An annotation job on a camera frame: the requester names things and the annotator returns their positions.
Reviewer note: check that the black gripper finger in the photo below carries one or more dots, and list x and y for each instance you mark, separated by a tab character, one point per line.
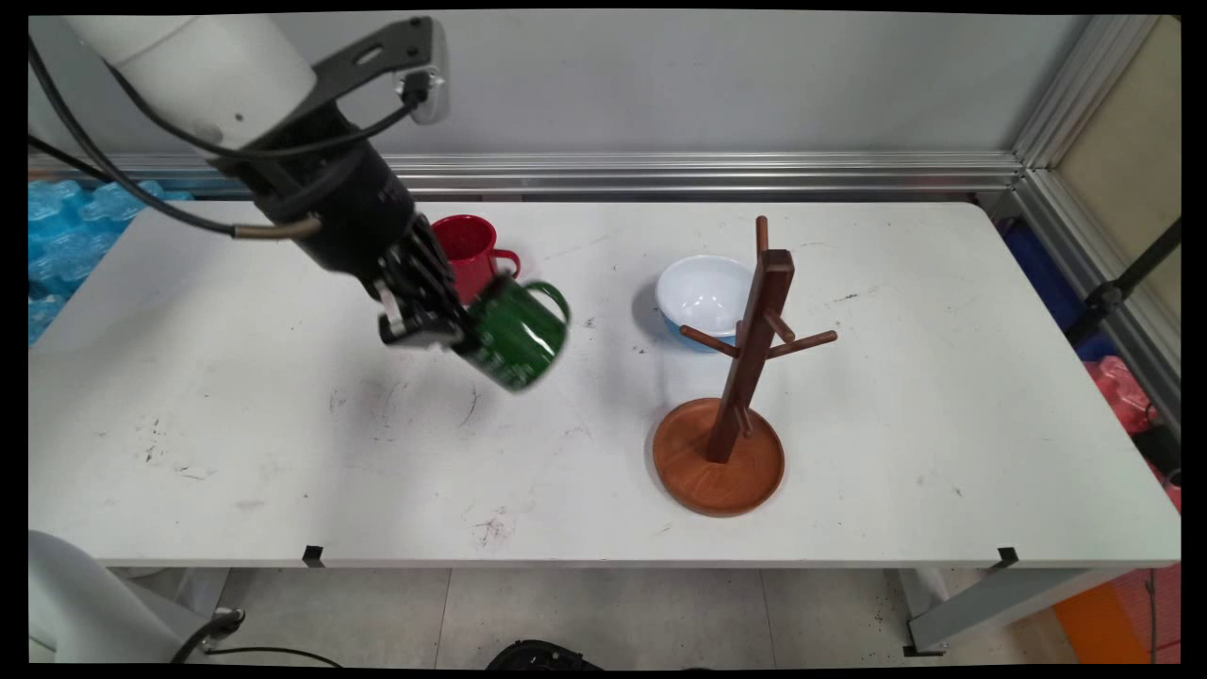
439	269
401	319

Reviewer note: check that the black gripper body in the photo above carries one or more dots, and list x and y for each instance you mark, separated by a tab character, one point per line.
339	207

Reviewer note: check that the green enamel mug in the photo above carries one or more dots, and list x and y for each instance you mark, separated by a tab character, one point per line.
517	339

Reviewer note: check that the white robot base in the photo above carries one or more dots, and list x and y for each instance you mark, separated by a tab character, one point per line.
85	604

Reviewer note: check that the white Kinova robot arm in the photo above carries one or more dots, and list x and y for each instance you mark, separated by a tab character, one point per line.
203	66

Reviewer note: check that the red enamel mug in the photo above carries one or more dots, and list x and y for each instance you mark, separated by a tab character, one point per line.
464	250

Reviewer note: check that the black table edge clip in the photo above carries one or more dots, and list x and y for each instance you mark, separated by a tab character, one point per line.
1007	556
313	556

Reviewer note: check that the white bowl with blue outside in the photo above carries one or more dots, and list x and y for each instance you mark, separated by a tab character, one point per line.
702	292

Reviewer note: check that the blue plastic bottle pack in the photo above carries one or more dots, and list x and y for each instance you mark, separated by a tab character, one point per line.
66	236

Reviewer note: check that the brown wooden mug tree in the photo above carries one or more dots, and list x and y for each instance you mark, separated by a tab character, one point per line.
721	462

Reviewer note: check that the black equipment pile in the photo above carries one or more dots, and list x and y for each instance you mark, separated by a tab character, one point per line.
542	655

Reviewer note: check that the blue container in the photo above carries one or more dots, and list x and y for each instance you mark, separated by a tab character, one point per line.
1047	278

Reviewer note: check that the grey table leg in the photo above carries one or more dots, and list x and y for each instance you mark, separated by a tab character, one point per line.
1000	604

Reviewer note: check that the black tripod stand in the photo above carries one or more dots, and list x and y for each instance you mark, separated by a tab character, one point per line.
1122	283

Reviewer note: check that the red plastic bag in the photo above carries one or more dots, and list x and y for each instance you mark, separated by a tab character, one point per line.
1122	391

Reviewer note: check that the orange floor mat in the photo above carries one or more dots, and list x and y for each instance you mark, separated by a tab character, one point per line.
1103	618

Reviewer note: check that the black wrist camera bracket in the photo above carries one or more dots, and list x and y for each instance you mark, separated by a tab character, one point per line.
377	57

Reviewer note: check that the horizontal aluminium frame rail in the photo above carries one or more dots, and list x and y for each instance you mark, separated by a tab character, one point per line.
707	174

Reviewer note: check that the corner aluminium frame post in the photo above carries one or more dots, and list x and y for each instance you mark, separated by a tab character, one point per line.
1084	160

